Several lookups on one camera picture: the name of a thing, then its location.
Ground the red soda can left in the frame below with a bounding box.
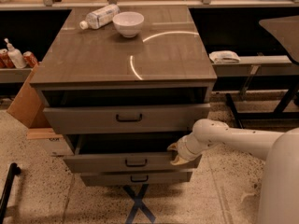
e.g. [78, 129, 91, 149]
[0, 49, 15, 68]

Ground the folded white cloth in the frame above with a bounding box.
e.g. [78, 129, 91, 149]
[209, 50, 240, 63]

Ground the grey drawer cabinet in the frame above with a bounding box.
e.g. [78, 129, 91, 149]
[30, 5, 218, 173]

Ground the blue tape cross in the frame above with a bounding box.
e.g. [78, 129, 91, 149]
[123, 184, 156, 224]

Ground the black chair leg left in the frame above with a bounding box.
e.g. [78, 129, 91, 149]
[0, 162, 21, 224]

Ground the grey shelf rail left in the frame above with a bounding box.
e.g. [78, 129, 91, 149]
[0, 68, 32, 84]

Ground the grey top drawer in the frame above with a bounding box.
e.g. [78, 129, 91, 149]
[44, 104, 210, 134]

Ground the grey shelf rail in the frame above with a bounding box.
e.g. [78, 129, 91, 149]
[0, 68, 32, 84]
[213, 55, 299, 77]

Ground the black table leg frame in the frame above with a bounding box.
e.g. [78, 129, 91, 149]
[225, 84, 299, 129]

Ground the brown cardboard box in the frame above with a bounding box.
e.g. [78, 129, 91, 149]
[7, 66, 50, 129]

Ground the grey shelf rail right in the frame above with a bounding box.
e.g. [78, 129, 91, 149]
[213, 55, 299, 77]

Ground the white pump bottle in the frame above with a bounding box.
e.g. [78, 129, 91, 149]
[5, 38, 26, 69]

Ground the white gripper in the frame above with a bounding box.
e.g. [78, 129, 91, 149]
[167, 133, 207, 165]

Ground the clear plastic water bottle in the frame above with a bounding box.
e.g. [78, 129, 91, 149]
[79, 4, 120, 30]

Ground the white ceramic bowl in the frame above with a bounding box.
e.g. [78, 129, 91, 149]
[113, 11, 144, 38]

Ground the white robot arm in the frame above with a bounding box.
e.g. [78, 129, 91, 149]
[168, 119, 299, 224]

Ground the red soda can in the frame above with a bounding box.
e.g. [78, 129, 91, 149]
[23, 51, 38, 67]
[0, 49, 15, 68]

